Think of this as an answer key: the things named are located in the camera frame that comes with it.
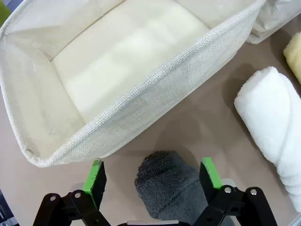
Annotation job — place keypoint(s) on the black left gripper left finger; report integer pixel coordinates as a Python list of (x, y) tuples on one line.
[(94, 186)]

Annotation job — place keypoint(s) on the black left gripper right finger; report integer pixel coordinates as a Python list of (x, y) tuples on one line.
[(211, 181)]

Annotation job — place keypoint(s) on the grey towel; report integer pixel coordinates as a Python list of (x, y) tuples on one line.
[(169, 186)]

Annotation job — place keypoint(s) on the white towel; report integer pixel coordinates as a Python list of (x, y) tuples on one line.
[(265, 110)]

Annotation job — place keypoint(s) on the yellow towel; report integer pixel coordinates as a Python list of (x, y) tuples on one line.
[(294, 56)]

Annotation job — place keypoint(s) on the beige fabric basket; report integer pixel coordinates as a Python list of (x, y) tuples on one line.
[(164, 89), (270, 21)]

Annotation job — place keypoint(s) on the yellow-green apron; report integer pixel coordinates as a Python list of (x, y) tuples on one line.
[(4, 9)]

